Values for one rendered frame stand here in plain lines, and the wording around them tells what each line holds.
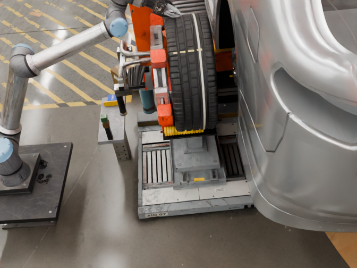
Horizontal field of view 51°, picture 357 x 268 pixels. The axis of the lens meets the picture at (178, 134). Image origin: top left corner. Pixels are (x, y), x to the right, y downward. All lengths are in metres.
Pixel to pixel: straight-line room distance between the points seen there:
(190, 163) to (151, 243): 0.58
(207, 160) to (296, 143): 1.40
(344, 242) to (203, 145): 1.07
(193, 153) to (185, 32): 0.94
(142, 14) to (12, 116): 1.00
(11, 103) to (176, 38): 1.05
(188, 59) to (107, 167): 1.31
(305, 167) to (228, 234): 1.34
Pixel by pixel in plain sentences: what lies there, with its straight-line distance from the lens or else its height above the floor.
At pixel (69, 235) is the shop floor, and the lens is 2.66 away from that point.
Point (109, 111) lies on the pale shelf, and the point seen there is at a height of 0.45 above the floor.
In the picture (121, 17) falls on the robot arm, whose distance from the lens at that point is 1.96.
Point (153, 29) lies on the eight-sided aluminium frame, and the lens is 2.11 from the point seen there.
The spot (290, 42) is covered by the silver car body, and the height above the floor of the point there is 1.62.
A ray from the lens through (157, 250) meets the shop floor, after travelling 2.47.
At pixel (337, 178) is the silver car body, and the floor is 1.25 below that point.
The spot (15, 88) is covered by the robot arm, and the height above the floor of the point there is 0.91.
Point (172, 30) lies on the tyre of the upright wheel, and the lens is 1.97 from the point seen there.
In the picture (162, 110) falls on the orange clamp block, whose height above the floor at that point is 0.88.
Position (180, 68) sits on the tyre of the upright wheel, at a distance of 1.88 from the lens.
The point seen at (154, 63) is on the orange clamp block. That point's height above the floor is 1.12.
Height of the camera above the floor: 2.22
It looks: 47 degrees down
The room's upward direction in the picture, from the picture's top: 6 degrees counter-clockwise
